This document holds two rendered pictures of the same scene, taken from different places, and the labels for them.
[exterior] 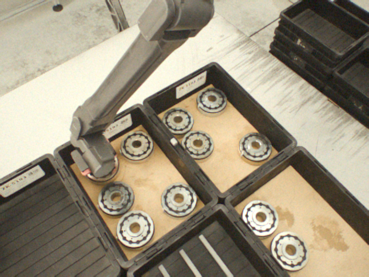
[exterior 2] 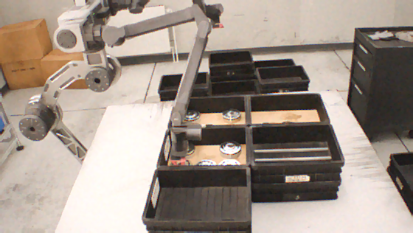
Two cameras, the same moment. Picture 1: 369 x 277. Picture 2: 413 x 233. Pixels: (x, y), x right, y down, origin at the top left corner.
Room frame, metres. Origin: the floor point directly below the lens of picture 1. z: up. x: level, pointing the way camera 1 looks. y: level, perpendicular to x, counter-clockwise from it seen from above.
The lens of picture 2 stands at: (-0.59, 1.05, 1.91)
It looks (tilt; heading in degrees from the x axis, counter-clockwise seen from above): 32 degrees down; 315
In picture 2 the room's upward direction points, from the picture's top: 6 degrees counter-clockwise
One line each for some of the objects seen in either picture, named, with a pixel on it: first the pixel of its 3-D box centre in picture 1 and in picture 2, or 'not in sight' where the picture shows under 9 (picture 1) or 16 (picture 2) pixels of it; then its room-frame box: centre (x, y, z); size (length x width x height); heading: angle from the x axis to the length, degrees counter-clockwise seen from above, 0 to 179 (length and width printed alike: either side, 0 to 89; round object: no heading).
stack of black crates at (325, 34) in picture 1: (311, 52); (186, 105); (1.43, -0.71, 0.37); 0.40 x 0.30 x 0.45; 42
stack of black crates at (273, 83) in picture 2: not in sight; (282, 97); (0.84, -1.26, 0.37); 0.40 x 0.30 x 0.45; 42
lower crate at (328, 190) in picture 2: not in sight; (292, 172); (0.06, -0.11, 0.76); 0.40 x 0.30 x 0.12; 38
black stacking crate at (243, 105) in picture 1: (215, 132); (209, 120); (0.56, -0.10, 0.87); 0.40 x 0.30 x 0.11; 38
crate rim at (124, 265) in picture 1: (133, 176); (204, 147); (0.37, 0.14, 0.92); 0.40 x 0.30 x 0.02; 38
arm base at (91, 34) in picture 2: not in sight; (94, 33); (0.79, 0.32, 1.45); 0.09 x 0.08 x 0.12; 132
